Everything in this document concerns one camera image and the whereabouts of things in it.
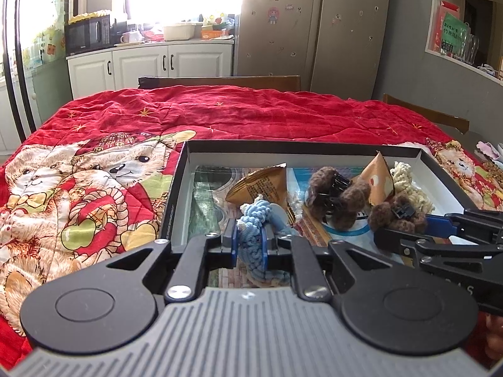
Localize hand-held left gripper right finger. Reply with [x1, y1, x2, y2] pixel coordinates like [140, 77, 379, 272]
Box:
[261, 228, 397, 304]

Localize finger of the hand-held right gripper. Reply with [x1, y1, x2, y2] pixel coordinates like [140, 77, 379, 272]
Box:
[373, 229, 503, 268]
[426, 209, 503, 243]

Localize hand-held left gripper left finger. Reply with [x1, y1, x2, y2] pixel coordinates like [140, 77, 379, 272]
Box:
[105, 228, 240, 304]

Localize blue knitted scrunchie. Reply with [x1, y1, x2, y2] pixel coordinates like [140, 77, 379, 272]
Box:
[236, 195, 293, 285]

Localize brown fuzzy hair claw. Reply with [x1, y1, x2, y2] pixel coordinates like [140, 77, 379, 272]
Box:
[369, 194, 428, 236]
[307, 167, 372, 228]

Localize cream knitted scrunchie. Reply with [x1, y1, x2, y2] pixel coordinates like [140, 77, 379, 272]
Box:
[391, 161, 435, 215]

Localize gold pyramid packet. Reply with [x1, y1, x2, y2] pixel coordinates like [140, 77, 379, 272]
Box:
[361, 151, 395, 205]
[226, 163, 291, 215]

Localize black shallow cardboard box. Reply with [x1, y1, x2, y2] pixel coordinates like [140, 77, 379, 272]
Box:
[159, 139, 483, 287]

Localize person's right hand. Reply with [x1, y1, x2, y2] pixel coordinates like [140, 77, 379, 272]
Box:
[485, 314, 503, 362]

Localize brown beaded mat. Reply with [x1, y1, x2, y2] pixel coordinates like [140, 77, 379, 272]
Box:
[481, 160, 503, 185]

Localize pink shell dish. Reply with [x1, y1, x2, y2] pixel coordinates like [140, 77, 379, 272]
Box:
[475, 141, 501, 161]

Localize red printed blanket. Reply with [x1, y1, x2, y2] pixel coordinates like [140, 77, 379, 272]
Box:
[0, 86, 503, 362]

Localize clear drinking glass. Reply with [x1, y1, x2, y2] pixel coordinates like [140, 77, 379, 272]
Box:
[464, 33, 480, 65]

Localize green printed card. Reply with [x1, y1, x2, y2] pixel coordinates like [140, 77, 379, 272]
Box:
[440, 13, 470, 56]

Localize white kitchen cabinet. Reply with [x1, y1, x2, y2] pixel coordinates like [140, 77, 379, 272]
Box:
[67, 39, 235, 101]

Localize orange tissue box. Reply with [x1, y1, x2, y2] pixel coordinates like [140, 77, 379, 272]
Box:
[201, 24, 229, 40]

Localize red gift box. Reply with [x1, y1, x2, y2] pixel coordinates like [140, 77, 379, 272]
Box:
[432, 1, 460, 52]

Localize white plastic basin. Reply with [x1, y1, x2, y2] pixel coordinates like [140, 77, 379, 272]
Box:
[163, 23, 196, 41]

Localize grey refrigerator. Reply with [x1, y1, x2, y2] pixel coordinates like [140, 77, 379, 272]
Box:
[235, 0, 391, 101]

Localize black microwave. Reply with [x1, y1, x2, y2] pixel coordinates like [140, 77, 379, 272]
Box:
[65, 15, 111, 56]

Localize black door frame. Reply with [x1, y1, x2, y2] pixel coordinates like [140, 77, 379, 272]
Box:
[0, 0, 38, 138]

